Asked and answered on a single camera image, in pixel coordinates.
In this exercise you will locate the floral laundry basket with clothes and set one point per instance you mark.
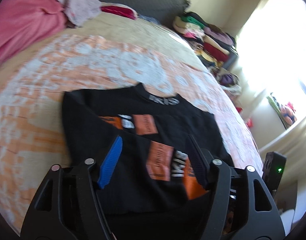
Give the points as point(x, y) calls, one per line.
point(229, 83)

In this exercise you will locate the red bag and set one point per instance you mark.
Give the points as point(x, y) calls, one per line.
point(248, 122)

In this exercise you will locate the black t-shirt with orange patches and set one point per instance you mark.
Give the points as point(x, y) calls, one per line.
point(153, 192)

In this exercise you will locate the white curtain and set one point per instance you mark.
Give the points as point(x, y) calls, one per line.
point(272, 71)

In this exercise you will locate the red pillow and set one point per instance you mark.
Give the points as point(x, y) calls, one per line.
point(120, 10)

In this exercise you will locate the stack of folded clothes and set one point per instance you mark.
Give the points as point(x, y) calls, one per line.
point(213, 46)

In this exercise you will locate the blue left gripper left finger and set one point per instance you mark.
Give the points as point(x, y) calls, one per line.
point(108, 165)

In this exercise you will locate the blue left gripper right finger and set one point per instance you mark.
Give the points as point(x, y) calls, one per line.
point(198, 162)

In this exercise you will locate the pink blanket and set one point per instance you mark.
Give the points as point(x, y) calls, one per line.
point(24, 22)

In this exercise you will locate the lilac crumpled garment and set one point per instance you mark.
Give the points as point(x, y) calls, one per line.
point(78, 12)

